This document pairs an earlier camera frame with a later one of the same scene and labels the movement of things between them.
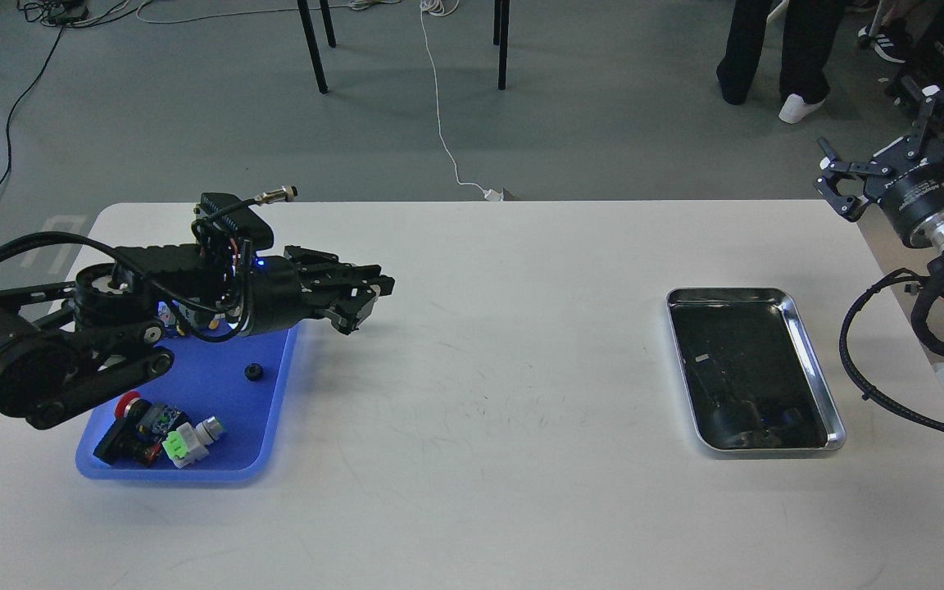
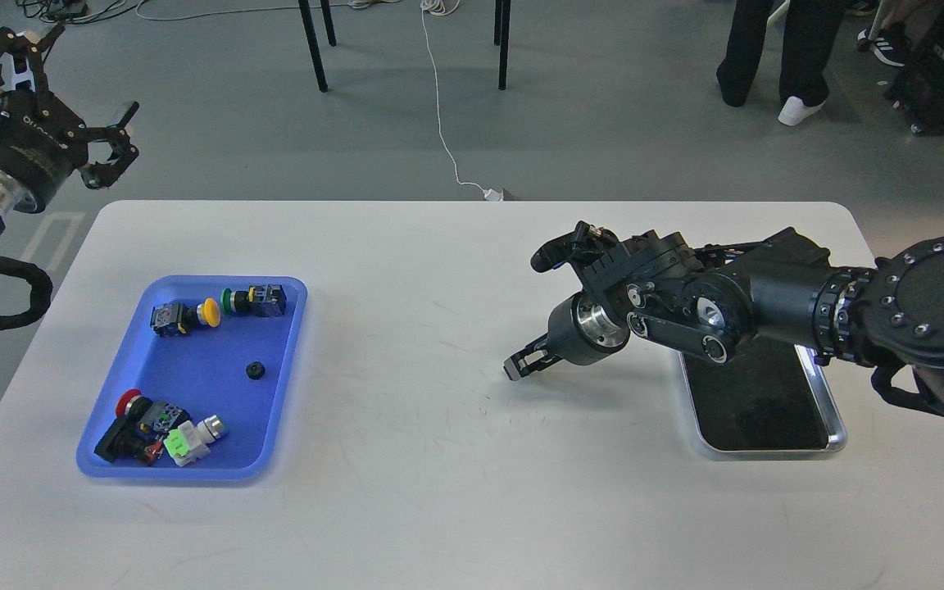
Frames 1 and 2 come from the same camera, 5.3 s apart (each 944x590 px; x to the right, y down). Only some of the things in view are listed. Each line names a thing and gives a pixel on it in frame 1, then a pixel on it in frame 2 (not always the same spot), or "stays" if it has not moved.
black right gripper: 930,201 to 580,333
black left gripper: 276,301 to 16,156
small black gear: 253,371 stays
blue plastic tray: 241,379 stays
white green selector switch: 187,444 stays
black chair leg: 501,38 stays
